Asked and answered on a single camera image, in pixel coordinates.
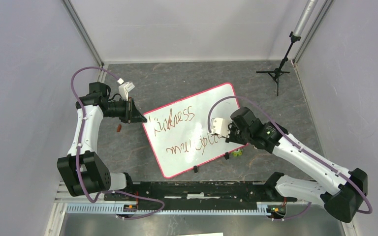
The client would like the whiteboard with pink frame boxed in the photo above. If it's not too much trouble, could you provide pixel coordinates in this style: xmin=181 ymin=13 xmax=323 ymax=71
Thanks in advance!
xmin=143 ymin=83 xmax=241 ymax=178

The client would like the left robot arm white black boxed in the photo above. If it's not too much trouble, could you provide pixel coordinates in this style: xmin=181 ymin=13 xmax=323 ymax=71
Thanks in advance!
xmin=57 ymin=79 xmax=147 ymax=200

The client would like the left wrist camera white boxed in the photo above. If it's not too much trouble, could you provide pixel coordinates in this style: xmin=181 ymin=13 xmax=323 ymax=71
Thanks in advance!
xmin=117 ymin=78 xmax=135 ymax=100

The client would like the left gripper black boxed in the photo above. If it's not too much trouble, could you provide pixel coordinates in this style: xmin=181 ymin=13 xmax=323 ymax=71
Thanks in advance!
xmin=104 ymin=97 xmax=147 ymax=124

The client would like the grey metal pole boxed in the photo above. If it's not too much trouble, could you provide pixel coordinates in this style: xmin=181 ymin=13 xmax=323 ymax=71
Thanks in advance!
xmin=292 ymin=0 xmax=318 ymax=37

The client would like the black camera tripod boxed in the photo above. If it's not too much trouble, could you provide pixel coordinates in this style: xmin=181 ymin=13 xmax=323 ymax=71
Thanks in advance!
xmin=256 ymin=31 xmax=301 ymax=96

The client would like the green owl toy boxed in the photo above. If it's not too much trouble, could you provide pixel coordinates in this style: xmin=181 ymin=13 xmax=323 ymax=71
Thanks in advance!
xmin=232 ymin=148 xmax=243 ymax=157

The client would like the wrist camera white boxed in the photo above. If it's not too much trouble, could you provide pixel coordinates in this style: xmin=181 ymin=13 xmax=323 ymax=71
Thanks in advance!
xmin=209 ymin=118 xmax=232 ymax=138
xmin=117 ymin=78 xmax=135 ymax=100

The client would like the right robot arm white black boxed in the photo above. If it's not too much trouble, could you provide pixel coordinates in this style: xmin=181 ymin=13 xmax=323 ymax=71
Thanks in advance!
xmin=213 ymin=107 xmax=368 ymax=223

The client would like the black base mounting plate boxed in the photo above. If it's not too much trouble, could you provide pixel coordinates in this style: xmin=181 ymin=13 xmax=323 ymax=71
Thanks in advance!
xmin=104 ymin=181 xmax=297 ymax=210

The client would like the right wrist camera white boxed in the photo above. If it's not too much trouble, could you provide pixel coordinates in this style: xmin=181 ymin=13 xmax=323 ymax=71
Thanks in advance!
xmin=209 ymin=118 xmax=232 ymax=138

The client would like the grey slotted cable duct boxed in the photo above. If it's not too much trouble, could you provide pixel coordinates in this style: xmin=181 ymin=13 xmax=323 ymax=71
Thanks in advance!
xmin=65 ymin=203 xmax=287 ymax=216

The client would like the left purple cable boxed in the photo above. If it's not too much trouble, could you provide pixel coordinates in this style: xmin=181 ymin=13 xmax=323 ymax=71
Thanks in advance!
xmin=70 ymin=66 xmax=166 ymax=220

